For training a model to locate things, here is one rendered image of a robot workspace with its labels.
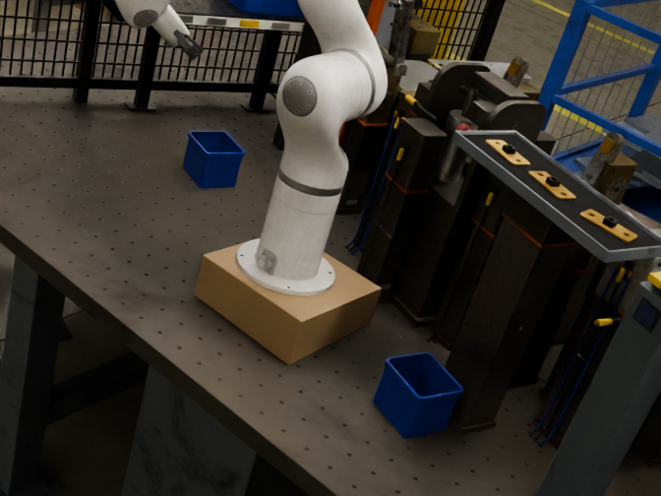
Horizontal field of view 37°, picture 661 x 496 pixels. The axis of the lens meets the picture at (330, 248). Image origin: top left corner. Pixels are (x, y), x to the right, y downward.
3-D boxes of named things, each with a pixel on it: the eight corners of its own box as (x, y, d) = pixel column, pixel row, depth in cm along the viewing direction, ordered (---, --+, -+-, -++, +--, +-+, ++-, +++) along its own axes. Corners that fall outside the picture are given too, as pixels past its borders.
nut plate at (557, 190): (576, 199, 151) (579, 192, 150) (558, 199, 149) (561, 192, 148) (544, 172, 157) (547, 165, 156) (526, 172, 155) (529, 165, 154)
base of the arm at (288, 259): (288, 306, 172) (316, 214, 164) (214, 254, 181) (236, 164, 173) (353, 281, 187) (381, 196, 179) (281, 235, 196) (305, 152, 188)
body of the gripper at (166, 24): (120, -5, 196) (148, 24, 206) (145, 27, 191) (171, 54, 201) (149, -30, 195) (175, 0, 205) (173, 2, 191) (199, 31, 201)
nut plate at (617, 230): (637, 237, 145) (641, 230, 144) (627, 243, 142) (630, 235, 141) (589, 210, 149) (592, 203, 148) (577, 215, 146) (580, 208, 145)
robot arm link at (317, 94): (354, 187, 179) (392, 64, 168) (299, 210, 164) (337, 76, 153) (301, 160, 183) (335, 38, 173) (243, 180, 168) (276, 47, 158)
